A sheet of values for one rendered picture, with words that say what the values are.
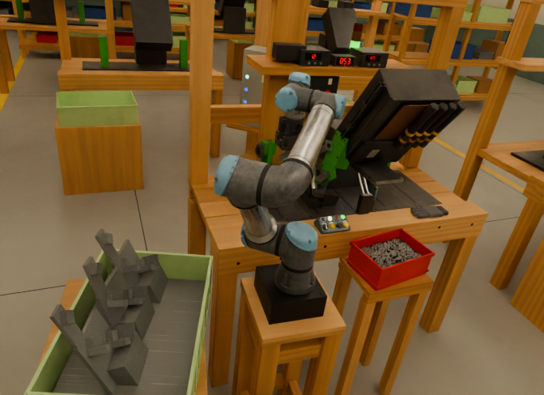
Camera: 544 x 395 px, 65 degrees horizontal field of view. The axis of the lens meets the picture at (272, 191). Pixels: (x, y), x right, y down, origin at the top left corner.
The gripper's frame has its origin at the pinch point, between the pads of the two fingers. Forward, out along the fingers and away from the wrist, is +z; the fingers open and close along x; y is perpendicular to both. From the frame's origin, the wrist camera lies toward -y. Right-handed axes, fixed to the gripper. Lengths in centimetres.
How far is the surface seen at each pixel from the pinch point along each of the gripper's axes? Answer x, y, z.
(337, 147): -32, -39, 8
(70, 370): 36, 82, 44
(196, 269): 5, 37, 40
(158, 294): 13, 53, 42
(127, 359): 43, 65, 37
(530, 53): -646, -920, 71
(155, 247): -132, 38, 129
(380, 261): 16, -41, 41
